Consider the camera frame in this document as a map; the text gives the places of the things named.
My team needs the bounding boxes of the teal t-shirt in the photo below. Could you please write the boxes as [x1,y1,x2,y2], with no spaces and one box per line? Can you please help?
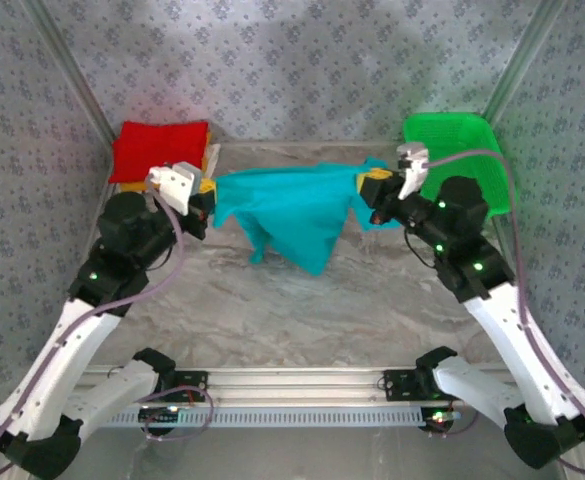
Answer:
[211,157,403,276]

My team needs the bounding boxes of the white object at edge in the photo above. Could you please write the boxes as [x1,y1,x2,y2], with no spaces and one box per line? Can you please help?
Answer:
[91,182,118,221]

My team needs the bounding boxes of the green plastic basket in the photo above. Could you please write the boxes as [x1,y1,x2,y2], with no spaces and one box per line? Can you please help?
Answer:
[402,112,521,221]

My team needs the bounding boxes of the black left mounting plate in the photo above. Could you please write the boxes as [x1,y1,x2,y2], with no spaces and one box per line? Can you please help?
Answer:
[155,368,210,401]

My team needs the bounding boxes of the black mounting plate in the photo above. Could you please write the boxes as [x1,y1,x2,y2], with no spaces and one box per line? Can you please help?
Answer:
[381,368,426,401]
[155,368,210,401]

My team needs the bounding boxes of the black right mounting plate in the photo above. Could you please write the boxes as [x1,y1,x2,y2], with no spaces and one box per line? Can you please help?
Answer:
[381,368,426,401]

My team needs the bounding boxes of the left controller board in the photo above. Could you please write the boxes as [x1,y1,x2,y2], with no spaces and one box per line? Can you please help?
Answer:
[138,405,182,437]

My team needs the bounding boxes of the right controller board with LED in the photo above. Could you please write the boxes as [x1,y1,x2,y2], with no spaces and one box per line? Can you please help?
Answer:
[420,407,462,434]

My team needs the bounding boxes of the aluminium table edge rail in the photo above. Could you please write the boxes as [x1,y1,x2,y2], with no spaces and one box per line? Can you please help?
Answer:
[491,217,523,281]

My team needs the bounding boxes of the aluminium frame post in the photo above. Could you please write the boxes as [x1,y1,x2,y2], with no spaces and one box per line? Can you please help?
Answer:
[481,0,571,129]
[19,0,119,146]

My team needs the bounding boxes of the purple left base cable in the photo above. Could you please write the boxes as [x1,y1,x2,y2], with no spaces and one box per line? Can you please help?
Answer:
[138,384,216,444]

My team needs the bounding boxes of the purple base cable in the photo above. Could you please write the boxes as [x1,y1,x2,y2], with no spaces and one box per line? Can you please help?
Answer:
[138,384,216,444]
[429,399,478,439]

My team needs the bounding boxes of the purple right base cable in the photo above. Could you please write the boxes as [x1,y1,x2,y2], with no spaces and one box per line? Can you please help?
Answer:
[429,399,478,439]

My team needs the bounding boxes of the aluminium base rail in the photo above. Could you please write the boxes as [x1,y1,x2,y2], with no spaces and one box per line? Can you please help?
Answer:
[79,366,521,401]

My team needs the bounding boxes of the grey slotted cable duct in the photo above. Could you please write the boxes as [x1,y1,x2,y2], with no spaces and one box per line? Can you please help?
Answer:
[104,405,473,430]

